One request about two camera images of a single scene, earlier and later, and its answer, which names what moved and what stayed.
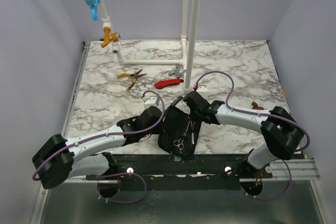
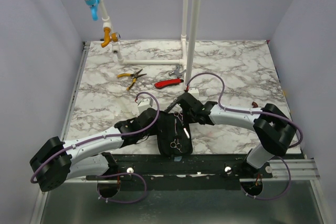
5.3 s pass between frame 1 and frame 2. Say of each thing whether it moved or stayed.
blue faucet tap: stayed
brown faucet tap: stayed
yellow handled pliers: stayed
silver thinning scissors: moved
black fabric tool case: moved
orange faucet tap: stayed
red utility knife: stayed
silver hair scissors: moved
